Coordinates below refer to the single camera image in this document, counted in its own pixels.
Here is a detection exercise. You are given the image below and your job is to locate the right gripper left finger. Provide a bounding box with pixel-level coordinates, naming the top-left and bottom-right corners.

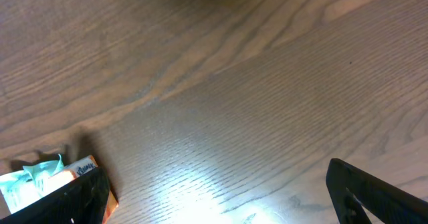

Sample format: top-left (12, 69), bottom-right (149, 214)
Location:
top-left (1, 167), bottom-right (110, 224)

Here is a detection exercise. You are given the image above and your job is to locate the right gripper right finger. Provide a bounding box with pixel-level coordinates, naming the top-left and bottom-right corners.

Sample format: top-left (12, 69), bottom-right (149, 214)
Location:
top-left (326, 158), bottom-right (427, 224)

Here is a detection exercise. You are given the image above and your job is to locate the small orange tissue box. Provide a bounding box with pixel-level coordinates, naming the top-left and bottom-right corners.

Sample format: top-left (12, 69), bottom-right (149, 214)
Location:
top-left (46, 155), bottom-right (118, 224)

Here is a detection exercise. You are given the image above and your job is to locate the mint green wipes pack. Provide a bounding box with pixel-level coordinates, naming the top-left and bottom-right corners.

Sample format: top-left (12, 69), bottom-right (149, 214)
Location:
top-left (1, 154), bottom-right (64, 214)

